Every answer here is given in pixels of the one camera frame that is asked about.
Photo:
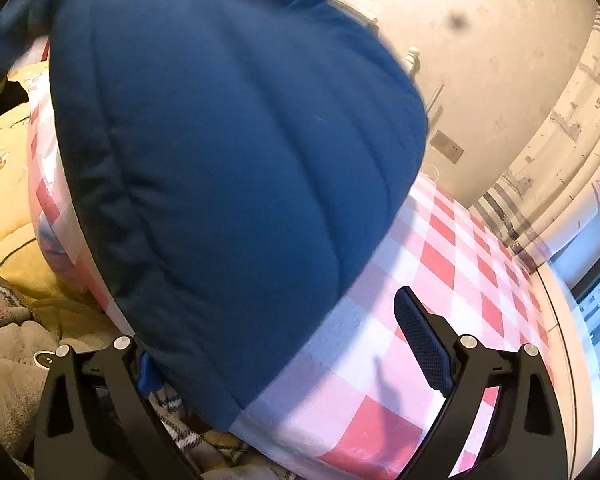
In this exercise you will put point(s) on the white printed curtain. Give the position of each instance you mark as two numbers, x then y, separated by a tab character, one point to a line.
570	120

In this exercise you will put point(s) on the white bed post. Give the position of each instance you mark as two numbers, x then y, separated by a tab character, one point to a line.
414	60

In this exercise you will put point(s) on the blue padded coat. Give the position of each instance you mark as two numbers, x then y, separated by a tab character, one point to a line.
230	160

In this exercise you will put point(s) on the wall socket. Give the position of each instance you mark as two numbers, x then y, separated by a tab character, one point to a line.
446	146

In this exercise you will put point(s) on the red white checked bed sheet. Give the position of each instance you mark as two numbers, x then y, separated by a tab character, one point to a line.
430	260

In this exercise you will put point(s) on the beige window sill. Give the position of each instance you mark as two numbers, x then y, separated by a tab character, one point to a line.
575	360

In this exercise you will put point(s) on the white round device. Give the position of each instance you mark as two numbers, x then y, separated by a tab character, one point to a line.
43	358

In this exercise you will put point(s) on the grey plush blanket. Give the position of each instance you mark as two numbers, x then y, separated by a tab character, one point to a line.
10	360

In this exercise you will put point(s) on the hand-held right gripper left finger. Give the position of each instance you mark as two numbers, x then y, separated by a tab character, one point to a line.
147	377

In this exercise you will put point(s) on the plaid cloth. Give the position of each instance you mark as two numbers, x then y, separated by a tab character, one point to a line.
180	435

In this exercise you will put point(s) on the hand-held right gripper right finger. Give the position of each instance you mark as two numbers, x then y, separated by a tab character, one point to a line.
425	340

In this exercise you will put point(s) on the yellow flower quilt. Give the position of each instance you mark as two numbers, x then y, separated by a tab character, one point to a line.
10	200

